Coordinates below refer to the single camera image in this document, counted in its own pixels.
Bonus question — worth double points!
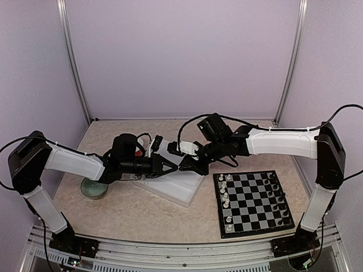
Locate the row of black chess pieces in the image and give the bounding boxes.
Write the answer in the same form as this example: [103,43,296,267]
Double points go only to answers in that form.
[261,172,294,228]

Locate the black white chess board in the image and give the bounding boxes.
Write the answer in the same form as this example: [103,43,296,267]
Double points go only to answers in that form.
[213,170,295,239]

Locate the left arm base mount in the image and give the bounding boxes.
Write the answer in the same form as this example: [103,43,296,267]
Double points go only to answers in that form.
[49,236,99,258]

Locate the white divided plastic tray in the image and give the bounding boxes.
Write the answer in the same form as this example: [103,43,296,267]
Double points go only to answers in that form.
[132,140,206,207]

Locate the aluminium frame post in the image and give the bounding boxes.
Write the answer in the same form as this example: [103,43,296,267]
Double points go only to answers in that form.
[56,0,92,126]
[274,0,309,126]

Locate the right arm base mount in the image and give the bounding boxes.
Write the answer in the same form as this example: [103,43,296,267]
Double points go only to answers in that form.
[271,236,320,258]

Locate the front aluminium rail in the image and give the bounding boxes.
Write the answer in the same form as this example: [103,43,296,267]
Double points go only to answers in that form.
[18,226,351,271]

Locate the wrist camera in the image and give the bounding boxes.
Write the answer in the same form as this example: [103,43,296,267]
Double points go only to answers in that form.
[167,141,199,156]
[147,135,163,158]

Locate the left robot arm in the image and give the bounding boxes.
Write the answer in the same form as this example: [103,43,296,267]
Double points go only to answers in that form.
[8,130,178,252]

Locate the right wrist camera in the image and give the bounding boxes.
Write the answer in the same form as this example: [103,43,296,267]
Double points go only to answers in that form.
[167,141,199,156]

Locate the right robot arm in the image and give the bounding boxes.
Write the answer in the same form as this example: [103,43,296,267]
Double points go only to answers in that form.
[176,113,346,252]

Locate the green glass bowl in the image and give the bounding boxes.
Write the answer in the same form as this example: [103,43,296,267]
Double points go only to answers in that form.
[81,178,109,199]

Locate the left aluminium frame post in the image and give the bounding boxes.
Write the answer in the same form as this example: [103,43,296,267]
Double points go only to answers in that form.
[56,0,92,126]

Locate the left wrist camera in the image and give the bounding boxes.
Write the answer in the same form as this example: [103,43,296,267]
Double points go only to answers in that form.
[147,135,163,158]

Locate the orange white bowl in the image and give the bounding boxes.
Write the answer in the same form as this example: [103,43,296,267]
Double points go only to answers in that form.
[135,138,144,156]

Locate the right aluminium frame post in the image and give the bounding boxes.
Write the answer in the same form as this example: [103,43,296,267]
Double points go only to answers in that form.
[274,0,309,126]

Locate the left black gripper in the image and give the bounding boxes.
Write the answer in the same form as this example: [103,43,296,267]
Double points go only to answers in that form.
[121,153,178,179]

